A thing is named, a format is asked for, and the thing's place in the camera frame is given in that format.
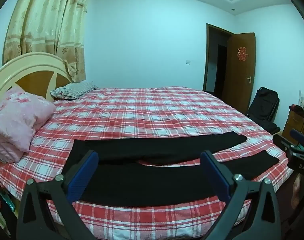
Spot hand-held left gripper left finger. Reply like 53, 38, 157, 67
16, 150, 100, 240

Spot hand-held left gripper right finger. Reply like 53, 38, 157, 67
200, 150, 282, 240

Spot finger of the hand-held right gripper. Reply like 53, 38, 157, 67
272, 133, 292, 153
290, 129, 304, 147

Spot black pants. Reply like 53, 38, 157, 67
62, 131, 280, 204

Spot brown wooden cabinet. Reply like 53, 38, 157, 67
282, 106, 304, 142

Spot clutter on cabinet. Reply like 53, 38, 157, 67
289, 89, 304, 117

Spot black folding chair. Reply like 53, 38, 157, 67
246, 87, 281, 135

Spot green cloth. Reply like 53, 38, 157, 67
0, 189, 17, 232

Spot brown wooden door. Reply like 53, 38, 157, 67
221, 32, 256, 117

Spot striped pillow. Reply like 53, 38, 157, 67
50, 81, 99, 100

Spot pink folded quilt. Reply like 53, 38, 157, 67
0, 86, 57, 163

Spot red plaid bed sheet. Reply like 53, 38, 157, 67
0, 86, 294, 240

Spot red paper door decoration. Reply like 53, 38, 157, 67
237, 46, 247, 62

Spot cream wooden headboard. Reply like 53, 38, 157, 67
0, 52, 74, 109

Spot beige floral curtain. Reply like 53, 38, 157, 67
2, 0, 92, 82

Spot dark wooden door frame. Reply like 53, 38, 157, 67
202, 23, 235, 93

